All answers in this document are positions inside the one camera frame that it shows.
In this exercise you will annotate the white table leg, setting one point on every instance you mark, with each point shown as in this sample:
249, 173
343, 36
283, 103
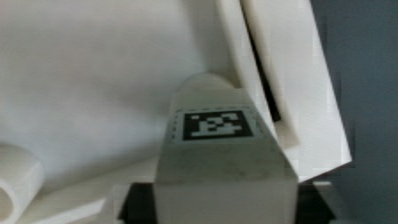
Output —
226, 181

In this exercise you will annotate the white square tabletop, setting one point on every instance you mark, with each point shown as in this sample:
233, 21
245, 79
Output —
96, 57

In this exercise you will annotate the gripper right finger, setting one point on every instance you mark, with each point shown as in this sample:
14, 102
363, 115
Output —
320, 206

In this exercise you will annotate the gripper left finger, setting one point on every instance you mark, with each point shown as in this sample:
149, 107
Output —
128, 208

